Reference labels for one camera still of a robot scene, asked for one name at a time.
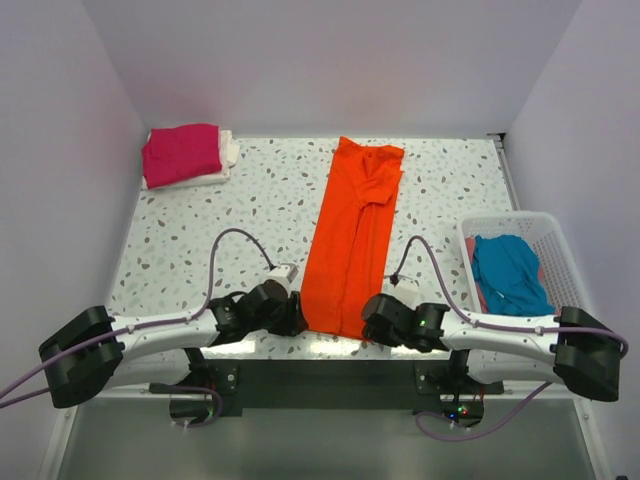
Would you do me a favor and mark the folded white t-shirt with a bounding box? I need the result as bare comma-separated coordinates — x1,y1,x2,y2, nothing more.
153,130,240,190

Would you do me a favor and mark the white plastic laundry basket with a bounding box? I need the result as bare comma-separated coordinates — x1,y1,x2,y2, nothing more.
458,211,589,317

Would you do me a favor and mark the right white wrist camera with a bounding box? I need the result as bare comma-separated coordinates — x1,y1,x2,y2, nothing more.
392,276,419,307

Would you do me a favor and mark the folded magenta t-shirt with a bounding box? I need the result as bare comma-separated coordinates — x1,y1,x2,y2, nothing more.
141,123,223,189

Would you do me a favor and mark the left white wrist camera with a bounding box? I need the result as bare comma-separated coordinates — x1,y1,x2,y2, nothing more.
267,263,299,291

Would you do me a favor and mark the orange t-shirt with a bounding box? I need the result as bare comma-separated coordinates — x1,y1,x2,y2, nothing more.
300,137,404,339

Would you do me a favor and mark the pink t-shirt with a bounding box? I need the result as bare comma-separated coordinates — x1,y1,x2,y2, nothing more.
464,237,547,314

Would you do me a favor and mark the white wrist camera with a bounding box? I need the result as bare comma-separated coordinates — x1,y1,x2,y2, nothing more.
392,276,419,307
267,263,299,291

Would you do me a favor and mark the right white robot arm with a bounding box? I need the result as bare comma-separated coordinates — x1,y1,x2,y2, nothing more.
362,294,628,402

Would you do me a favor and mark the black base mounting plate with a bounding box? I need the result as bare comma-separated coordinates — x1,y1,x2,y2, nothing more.
149,359,504,423

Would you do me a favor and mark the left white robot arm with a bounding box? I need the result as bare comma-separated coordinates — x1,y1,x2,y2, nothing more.
39,280,308,409

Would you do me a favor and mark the teal t-shirt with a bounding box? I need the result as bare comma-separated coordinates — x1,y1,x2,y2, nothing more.
470,234,557,317

